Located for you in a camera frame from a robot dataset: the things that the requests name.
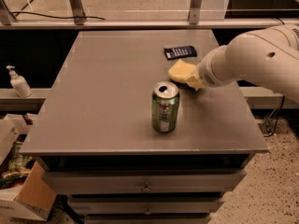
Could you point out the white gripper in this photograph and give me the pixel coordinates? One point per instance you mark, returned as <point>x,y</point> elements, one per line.
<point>206,72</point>

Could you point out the yellow sponge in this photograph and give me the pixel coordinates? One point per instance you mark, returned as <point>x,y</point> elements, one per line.
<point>180,70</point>

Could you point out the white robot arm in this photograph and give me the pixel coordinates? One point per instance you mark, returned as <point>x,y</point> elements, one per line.
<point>268,58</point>

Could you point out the blue rxbar wrapper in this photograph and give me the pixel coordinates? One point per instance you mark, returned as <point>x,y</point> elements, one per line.
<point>180,52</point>

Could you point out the green soda can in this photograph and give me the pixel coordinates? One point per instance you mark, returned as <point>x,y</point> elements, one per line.
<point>164,106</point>

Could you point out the grey drawer cabinet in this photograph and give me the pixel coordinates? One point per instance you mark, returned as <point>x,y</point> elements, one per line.
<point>94,138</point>

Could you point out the white pump soap bottle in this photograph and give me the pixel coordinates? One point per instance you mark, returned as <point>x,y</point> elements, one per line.
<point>18,83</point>

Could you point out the green bottle in box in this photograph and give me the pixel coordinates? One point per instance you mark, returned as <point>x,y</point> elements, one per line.
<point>17,160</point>

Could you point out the open cardboard box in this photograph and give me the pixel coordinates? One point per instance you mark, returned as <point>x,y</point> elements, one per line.
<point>23,193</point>

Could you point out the grey metal railing frame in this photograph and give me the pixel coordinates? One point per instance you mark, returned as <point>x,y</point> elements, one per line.
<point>146,14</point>

